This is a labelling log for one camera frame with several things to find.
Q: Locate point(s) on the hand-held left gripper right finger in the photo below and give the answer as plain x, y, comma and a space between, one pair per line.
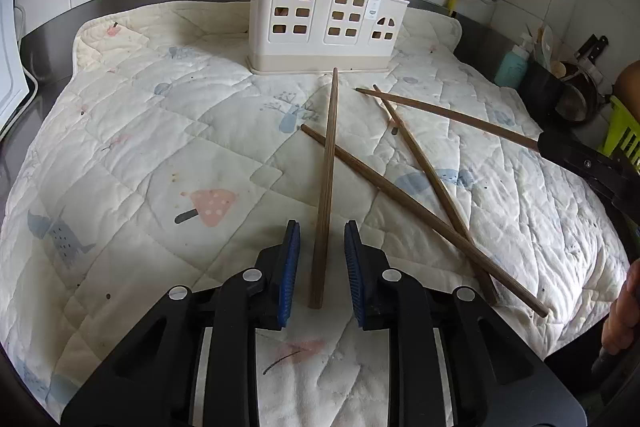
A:
355, 277

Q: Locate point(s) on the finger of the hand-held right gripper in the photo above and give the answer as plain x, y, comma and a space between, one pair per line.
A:
600, 179
575, 147

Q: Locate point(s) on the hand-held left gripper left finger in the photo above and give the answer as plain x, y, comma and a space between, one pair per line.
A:
290, 277

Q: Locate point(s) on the brown wooden chopstick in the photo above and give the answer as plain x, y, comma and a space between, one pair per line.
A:
450, 116
325, 187
425, 222
400, 129

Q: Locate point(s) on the white plastic utensil holder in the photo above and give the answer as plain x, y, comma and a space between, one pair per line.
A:
310, 22

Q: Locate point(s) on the person's right hand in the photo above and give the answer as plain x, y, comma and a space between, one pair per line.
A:
622, 312

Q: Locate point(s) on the green plastic basket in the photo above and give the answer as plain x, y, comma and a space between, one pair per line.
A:
620, 132

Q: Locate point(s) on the black cooking pot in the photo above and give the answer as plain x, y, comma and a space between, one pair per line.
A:
580, 94

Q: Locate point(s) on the black utensil container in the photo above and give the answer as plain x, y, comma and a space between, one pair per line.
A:
542, 89

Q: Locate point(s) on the wooden spoon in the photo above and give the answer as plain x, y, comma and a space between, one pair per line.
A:
558, 69

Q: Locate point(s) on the teal soap bottle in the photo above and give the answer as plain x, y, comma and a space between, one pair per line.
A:
511, 64

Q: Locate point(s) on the white rice paddle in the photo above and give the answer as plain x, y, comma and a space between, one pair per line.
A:
546, 44

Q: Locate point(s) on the printed quilted mat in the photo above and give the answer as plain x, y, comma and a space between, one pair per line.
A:
150, 132

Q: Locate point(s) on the white microwave oven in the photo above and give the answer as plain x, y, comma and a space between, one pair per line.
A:
10, 72

